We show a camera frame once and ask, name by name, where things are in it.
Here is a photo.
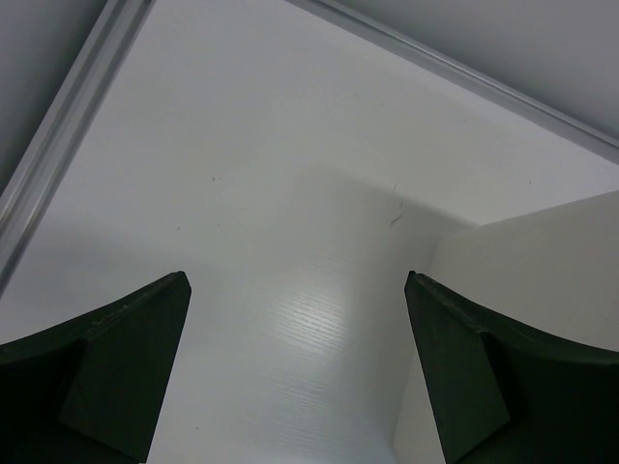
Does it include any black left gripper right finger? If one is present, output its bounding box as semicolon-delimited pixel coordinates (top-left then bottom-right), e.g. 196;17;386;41
404;272;618;463

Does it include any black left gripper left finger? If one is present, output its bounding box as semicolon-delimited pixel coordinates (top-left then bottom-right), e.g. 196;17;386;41
1;272;192;463

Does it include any white drawer cabinet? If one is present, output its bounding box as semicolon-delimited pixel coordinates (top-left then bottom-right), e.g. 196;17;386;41
394;193;618;463

